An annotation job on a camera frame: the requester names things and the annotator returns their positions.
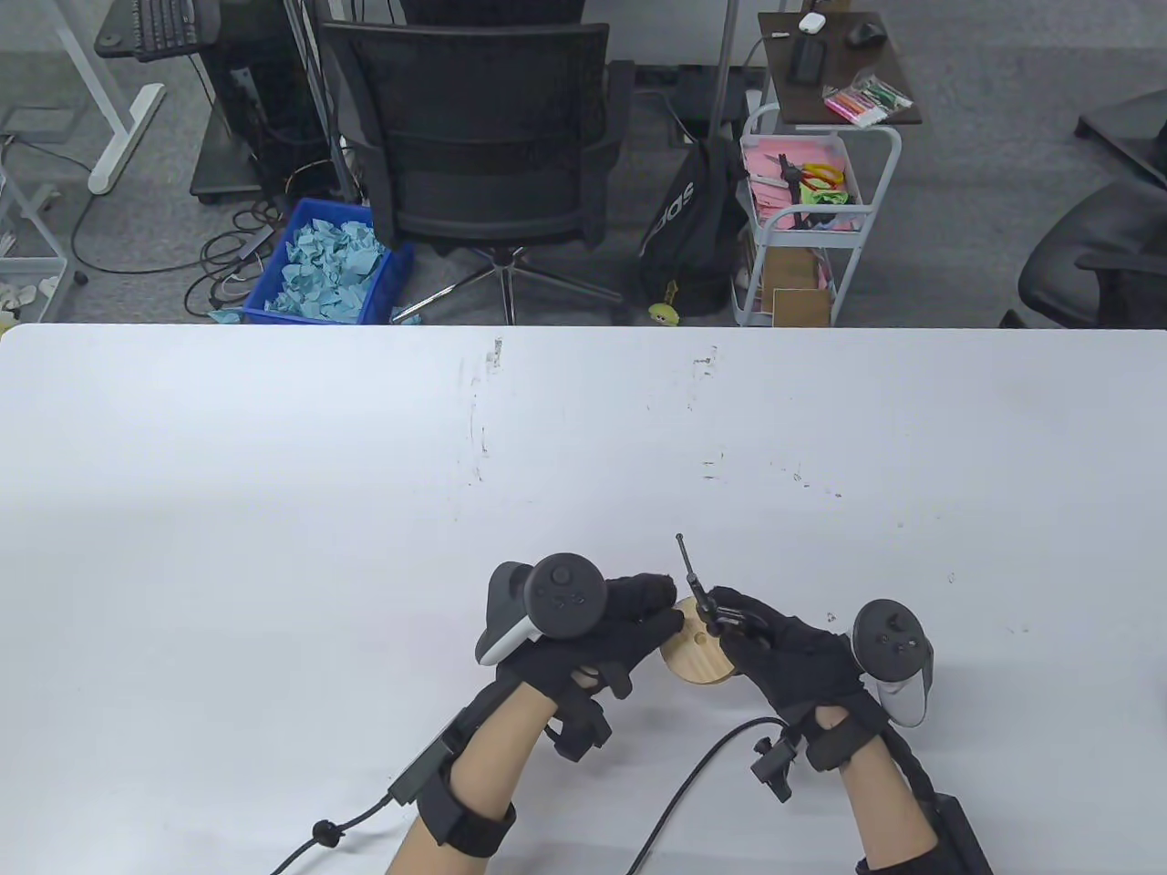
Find black chair back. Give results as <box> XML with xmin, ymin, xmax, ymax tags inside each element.
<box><xmin>394</xmin><ymin>0</ymin><xmax>586</xmax><ymax>28</ymax></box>

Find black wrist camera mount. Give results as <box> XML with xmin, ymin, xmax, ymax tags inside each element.
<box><xmin>547</xmin><ymin>688</ymin><xmax>614</xmax><ymax>762</ymax></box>
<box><xmin>750</xmin><ymin>736</ymin><xmax>799</xmax><ymax>803</ymax></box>

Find white wire rack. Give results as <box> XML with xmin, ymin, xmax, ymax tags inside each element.
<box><xmin>0</xmin><ymin>164</ymin><xmax>69</xmax><ymax>324</ymax></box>

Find black computer tower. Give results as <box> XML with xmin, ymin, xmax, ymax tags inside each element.
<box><xmin>190</xmin><ymin>0</ymin><xmax>329</xmax><ymax>206</ymax></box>

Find person's left forearm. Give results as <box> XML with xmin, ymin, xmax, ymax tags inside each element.
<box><xmin>387</xmin><ymin>684</ymin><xmax>559</xmax><ymax>875</ymax></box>

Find white desk leg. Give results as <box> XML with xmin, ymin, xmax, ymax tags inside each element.
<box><xmin>50</xmin><ymin>0</ymin><xmax>168</xmax><ymax>195</ymax></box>

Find brown side table top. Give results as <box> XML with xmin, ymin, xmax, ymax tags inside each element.
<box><xmin>759</xmin><ymin>11</ymin><xmax>924</xmax><ymax>126</ymax></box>

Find white utility cart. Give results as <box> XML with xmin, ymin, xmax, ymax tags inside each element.
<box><xmin>732</xmin><ymin>103</ymin><xmax>904</xmax><ymax>327</ymax></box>

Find tangle of black floor cables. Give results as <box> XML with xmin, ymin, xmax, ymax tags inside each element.
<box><xmin>68</xmin><ymin>155</ymin><xmax>284</xmax><ymax>318</ymax></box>

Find black forearm strap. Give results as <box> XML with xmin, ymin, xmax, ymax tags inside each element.
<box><xmin>855</xmin><ymin>846</ymin><xmax>945</xmax><ymax>875</ymax></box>
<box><xmin>418</xmin><ymin>766</ymin><xmax>516</xmax><ymax>858</ymax></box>

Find stack of pink papers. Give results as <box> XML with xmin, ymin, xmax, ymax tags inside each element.
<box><xmin>743</xmin><ymin>137</ymin><xmax>862</xmax><ymax>233</ymax></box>

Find pack of coloured markers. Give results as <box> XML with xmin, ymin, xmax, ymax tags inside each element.
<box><xmin>822</xmin><ymin>77</ymin><xmax>914</xmax><ymax>126</ymax></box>

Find black backpack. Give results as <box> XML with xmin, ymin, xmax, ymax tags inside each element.
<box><xmin>638</xmin><ymin>137</ymin><xmax>749</xmax><ymax>318</ymax></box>

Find person's left hand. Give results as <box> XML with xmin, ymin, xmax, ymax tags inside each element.
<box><xmin>495</xmin><ymin>572</ymin><xmax>687</xmax><ymax>705</ymax></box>

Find black keyboard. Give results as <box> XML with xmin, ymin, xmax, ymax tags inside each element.
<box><xmin>130</xmin><ymin>0</ymin><xmax>200</xmax><ymax>56</ymax></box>

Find brown cardboard sheets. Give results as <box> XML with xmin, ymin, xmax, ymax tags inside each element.
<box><xmin>761</xmin><ymin>246</ymin><xmax>835</xmax><ymax>327</ymax></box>

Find blue plastic bin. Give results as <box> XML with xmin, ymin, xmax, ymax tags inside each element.
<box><xmin>242</xmin><ymin>198</ymin><xmax>416</xmax><ymax>326</ymax></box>

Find person's right forearm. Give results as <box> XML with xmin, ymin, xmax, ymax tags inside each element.
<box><xmin>839</xmin><ymin>747</ymin><xmax>940</xmax><ymax>875</ymax></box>

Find black office chair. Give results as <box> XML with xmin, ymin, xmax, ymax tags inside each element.
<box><xmin>319</xmin><ymin>20</ymin><xmax>636</xmax><ymax>326</ymax></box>

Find black forearm sensor box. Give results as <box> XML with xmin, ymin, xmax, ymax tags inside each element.
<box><xmin>930</xmin><ymin>793</ymin><xmax>995</xmax><ymax>875</ymax></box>
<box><xmin>387</xmin><ymin>702</ymin><xmax>475</xmax><ymax>808</ymax></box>

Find silver metal pole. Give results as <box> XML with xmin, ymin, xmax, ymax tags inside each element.
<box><xmin>709</xmin><ymin>0</ymin><xmax>741</xmax><ymax>142</ymax></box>

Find dark chair base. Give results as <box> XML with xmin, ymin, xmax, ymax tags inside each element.
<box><xmin>1074</xmin><ymin>89</ymin><xmax>1167</xmax><ymax>188</ymax></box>

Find person's right hand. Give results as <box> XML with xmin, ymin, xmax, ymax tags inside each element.
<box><xmin>707</xmin><ymin>586</ymin><xmax>885</xmax><ymax>776</ymax></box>

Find black cable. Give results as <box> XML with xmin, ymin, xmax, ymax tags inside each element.
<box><xmin>625</xmin><ymin>717</ymin><xmax>790</xmax><ymax>875</ymax></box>
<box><xmin>270</xmin><ymin>795</ymin><xmax>395</xmax><ymax>875</ymax></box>

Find pile of blue paper scraps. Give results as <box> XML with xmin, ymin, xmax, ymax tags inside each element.
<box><xmin>264</xmin><ymin>217</ymin><xmax>384</xmax><ymax>320</ymax></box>

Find black armchair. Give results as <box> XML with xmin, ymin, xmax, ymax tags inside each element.
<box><xmin>998</xmin><ymin>178</ymin><xmax>1167</xmax><ymax>329</ymax></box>

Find black braided cable sleeve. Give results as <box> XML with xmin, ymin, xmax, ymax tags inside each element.
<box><xmin>880</xmin><ymin>725</ymin><xmax>938</xmax><ymax>808</ymax></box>

